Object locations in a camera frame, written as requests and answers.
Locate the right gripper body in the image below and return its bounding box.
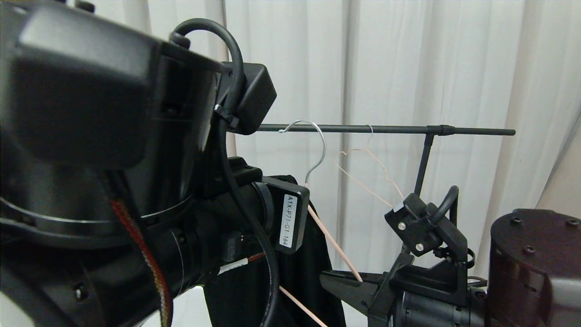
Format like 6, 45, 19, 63
368, 284, 490, 327

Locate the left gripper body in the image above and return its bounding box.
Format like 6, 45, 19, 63
172, 175, 311, 292

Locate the black garment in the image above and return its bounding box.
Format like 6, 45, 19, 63
202, 174, 348, 327

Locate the black clothes rack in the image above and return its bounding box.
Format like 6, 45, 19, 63
256, 124, 517, 197

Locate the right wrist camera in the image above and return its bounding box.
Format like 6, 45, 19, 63
376, 193, 470, 296

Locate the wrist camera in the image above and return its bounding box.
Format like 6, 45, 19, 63
213, 62, 278, 184
376, 193, 470, 296

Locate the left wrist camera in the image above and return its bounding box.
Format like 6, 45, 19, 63
213, 62, 278, 184

